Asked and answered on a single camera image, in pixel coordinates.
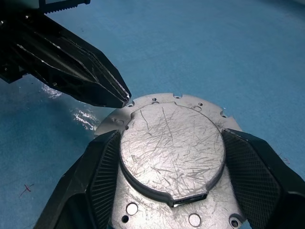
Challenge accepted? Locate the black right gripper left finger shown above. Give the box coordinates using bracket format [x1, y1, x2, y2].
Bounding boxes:
[33, 129, 122, 229]

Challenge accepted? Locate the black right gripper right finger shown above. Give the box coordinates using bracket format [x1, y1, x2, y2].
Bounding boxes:
[221, 128, 305, 229]

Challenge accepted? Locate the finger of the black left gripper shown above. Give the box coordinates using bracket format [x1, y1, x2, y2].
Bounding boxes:
[28, 14, 132, 99]
[16, 43, 127, 108]

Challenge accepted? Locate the silver notched motor lid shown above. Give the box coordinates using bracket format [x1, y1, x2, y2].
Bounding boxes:
[94, 93, 250, 229]

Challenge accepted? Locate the blue table cover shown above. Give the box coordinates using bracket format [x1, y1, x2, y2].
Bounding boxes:
[0, 0, 305, 229]

